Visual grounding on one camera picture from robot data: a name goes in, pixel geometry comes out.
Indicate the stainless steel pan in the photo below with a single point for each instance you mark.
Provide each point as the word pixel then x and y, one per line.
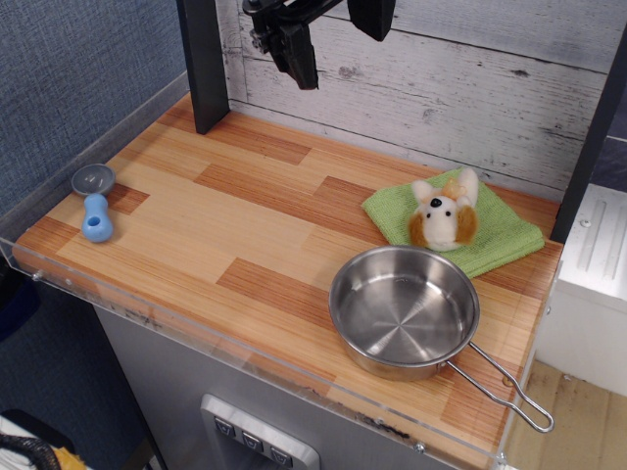
pixel 403 313

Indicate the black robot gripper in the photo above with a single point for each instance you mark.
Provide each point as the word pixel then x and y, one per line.
pixel 280 28

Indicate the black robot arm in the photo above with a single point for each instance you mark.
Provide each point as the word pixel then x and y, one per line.
pixel 374 17

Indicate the white box at right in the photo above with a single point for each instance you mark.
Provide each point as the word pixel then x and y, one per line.
pixel 583 332

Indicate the black vertical post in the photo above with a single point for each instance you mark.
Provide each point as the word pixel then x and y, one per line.
pixel 593 144
pixel 204 62

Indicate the yellow object bottom left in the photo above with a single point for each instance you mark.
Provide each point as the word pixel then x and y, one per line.
pixel 69 461

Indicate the green cloth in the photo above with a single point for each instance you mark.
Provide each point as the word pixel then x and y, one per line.
pixel 503 236

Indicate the black vertical post left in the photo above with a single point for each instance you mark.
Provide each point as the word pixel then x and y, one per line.
pixel 204 62

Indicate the black vertical post right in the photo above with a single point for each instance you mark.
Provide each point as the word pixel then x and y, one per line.
pixel 593 144

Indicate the plush corgi dog toy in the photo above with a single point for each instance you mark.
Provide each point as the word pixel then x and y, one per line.
pixel 445 218

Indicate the clear acrylic table guard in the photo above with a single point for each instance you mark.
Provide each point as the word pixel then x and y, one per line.
pixel 216 278

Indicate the silver control panel with buttons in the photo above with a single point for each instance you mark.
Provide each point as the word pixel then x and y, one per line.
pixel 277 449

